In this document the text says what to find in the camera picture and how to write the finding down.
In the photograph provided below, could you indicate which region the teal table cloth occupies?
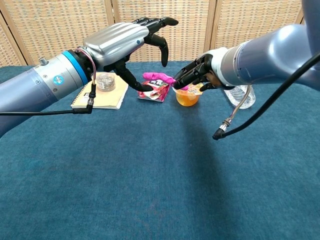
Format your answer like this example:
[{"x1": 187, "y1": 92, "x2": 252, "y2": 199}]
[{"x1": 0, "y1": 59, "x2": 320, "y2": 240}]

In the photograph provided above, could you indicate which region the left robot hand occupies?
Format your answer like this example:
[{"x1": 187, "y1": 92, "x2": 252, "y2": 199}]
[{"x1": 82, "y1": 16, "x2": 179, "y2": 92}]

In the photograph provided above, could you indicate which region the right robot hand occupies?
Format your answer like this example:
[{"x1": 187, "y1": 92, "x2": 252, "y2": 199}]
[{"x1": 172, "y1": 47, "x2": 237, "y2": 93}]

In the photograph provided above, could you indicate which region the crumpled red drink pouch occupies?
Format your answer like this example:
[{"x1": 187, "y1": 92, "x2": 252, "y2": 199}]
[{"x1": 136, "y1": 79, "x2": 171, "y2": 104}]

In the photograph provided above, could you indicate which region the woven rattan folding screen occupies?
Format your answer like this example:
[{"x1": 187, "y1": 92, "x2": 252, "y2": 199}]
[{"x1": 0, "y1": 0, "x2": 308, "y2": 67}]

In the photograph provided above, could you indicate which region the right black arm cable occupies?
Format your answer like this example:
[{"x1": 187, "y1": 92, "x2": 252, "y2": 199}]
[{"x1": 212, "y1": 51, "x2": 320, "y2": 141}]

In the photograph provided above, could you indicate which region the clear round plastic container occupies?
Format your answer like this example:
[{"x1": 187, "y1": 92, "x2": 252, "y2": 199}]
[{"x1": 95, "y1": 72, "x2": 117, "y2": 92}]

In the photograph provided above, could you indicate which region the clear plastic water bottle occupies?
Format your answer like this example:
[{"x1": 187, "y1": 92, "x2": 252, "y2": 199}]
[{"x1": 223, "y1": 84, "x2": 257, "y2": 110}]

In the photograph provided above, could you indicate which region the orange fruit jelly cup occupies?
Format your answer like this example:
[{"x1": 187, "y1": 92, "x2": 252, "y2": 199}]
[{"x1": 171, "y1": 83, "x2": 204, "y2": 107}]

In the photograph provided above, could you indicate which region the kraft spiral notebook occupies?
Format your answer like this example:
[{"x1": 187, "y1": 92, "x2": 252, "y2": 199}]
[{"x1": 70, "y1": 72, "x2": 130, "y2": 111}]

